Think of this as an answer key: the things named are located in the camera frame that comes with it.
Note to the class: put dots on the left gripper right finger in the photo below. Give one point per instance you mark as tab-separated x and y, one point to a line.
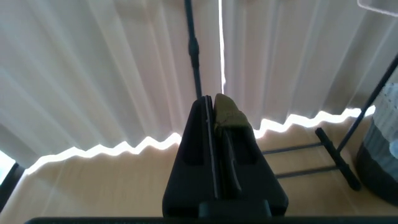
261	183

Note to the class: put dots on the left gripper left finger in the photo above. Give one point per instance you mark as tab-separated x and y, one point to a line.
189	174

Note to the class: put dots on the green long-sleeved shirt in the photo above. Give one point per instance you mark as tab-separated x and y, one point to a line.
230	115

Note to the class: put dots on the pink clothes hanger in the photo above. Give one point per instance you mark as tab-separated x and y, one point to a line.
382	11

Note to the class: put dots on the white laundry basket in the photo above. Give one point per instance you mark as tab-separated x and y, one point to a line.
376	174

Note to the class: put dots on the black clothes rack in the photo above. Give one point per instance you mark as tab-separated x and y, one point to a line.
193	49

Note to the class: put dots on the beige curtain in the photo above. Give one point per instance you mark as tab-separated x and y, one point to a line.
93	62

